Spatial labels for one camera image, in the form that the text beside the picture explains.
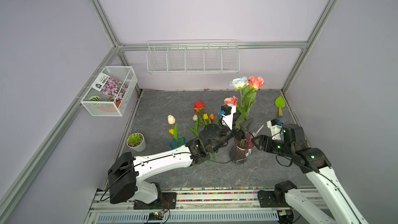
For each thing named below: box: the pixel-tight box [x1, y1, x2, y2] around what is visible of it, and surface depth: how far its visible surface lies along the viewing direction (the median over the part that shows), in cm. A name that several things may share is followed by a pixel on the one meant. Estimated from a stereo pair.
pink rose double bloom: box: [241, 76, 266, 122], surface depth 69 cm
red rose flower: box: [193, 100, 206, 122], surface depth 109 cm
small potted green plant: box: [126, 132, 147, 152], surface depth 86 cm
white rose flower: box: [229, 76, 250, 122], surface depth 68 cm
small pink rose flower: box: [223, 95, 239, 107], surface depth 68 cm
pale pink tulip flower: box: [167, 114, 176, 125], surface depth 71 cm
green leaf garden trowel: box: [275, 96, 286, 119], surface depth 115 cm
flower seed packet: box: [91, 72, 129, 102], surface depth 76 cm
